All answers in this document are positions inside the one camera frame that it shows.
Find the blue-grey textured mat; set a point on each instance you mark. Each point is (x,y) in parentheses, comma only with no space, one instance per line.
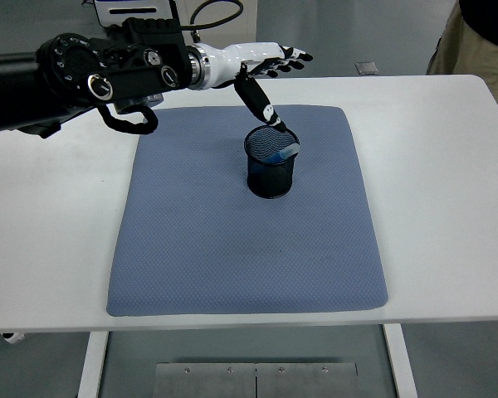
(249,248)

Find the person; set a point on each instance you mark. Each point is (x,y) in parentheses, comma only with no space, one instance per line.
(477,49)

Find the small white black object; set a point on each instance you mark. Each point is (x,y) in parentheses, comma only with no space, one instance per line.
(13,337)

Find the white appliance with black slot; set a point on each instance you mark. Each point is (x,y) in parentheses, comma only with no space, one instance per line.
(128,4)

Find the blue marker with clear cap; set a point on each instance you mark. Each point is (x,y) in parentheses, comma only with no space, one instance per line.
(284,153)

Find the black mesh pen holder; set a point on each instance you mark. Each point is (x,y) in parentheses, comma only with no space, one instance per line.
(269,178)

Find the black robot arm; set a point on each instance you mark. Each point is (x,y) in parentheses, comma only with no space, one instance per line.
(66,74)

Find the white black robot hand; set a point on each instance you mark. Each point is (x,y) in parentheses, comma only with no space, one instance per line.
(240,56)

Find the grey metal plate with screws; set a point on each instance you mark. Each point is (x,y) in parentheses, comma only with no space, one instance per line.
(203,381)
(307,381)

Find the white table leg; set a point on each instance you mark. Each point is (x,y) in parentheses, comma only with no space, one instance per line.
(400,360)
(92,365)

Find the small grey floor plate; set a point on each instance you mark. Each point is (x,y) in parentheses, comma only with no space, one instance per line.
(367,68)

